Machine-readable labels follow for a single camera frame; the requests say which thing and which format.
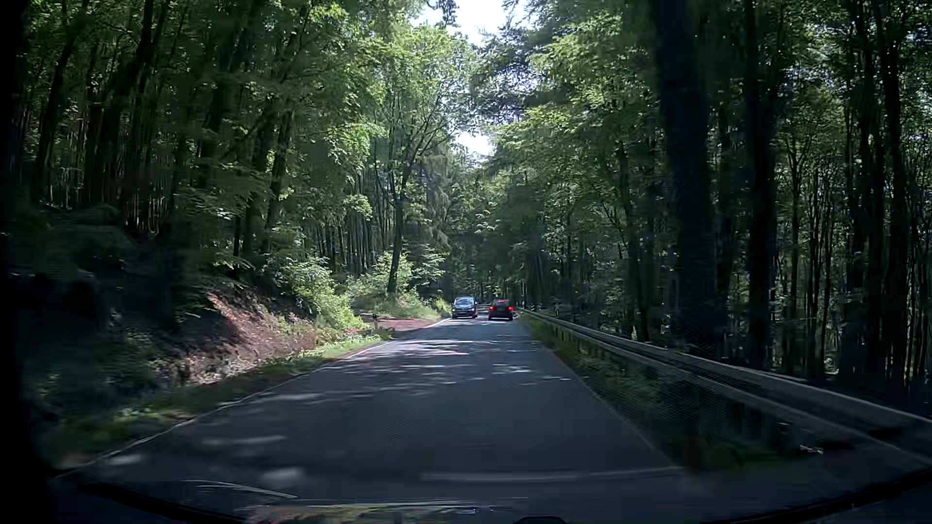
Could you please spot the red car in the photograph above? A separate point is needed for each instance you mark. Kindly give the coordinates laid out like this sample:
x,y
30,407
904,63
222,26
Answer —
x,y
501,311

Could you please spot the car's own bonnet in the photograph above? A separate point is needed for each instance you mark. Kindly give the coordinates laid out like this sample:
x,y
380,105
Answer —
x,y
466,513

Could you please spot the wood of tall trees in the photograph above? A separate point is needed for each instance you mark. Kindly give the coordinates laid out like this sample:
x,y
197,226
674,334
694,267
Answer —
x,y
240,138
699,167

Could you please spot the grass verge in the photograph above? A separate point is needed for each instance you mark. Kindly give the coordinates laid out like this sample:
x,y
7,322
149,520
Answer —
x,y
641,397
218,397

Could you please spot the earth bank with leaves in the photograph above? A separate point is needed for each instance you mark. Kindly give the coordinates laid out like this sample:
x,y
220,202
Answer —
x,y
226,335

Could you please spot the metal guard rail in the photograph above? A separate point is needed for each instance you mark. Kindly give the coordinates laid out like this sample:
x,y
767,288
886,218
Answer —
x,y
728,372

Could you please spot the dark blue car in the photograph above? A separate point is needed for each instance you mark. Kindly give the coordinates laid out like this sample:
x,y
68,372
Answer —
x,y
464,308

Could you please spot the grey asphalt road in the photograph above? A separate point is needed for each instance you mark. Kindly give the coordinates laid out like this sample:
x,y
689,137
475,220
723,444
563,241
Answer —
x,y
451,407

